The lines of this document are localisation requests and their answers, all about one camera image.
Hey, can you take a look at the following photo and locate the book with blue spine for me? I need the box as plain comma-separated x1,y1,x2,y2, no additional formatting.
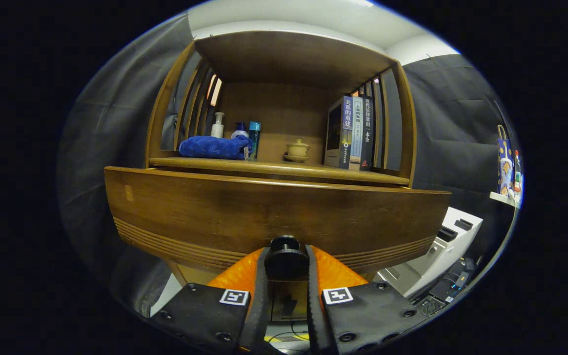
323,96,354,170

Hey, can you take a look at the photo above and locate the blue patterned gift bag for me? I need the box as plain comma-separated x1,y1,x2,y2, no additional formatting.
497,125,514,195

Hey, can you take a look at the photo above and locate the teal cylindrical bottle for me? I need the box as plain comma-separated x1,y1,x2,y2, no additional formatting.
248,121,261,159

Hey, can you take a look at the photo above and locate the wooden cabinet with hutch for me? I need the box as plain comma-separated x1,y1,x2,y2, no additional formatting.
145,31,417,286

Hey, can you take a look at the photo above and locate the black electronic device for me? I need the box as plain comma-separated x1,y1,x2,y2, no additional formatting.
412,256,479,316

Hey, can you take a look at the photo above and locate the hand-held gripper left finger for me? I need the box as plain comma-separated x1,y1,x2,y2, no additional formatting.
148,247,271,355

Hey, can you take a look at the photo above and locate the beige lidded teacup with saucer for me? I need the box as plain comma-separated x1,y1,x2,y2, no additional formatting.
284,139,311,163

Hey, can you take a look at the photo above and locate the book with black spine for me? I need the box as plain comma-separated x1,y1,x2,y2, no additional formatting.
360,94,375,172

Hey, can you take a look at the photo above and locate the wooden drawer with black knob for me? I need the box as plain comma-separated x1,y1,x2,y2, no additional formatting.
104,166,451,282

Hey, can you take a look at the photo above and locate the white box appliance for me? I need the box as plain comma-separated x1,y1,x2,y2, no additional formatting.
377,207,483,297

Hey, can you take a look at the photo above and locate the blue folded towel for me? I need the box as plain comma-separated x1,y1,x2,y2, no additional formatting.
179,135,253,160

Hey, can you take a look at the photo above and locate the white side shelf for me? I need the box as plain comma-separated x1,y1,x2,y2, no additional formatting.
490,191,520,209

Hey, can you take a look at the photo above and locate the wooden countertop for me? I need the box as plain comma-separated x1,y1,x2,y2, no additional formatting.
148,157,410,187

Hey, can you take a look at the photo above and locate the book with white spine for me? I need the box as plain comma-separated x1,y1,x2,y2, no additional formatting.
349,96,364,171

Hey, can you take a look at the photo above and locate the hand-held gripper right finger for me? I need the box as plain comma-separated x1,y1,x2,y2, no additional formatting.
305,245,430,355

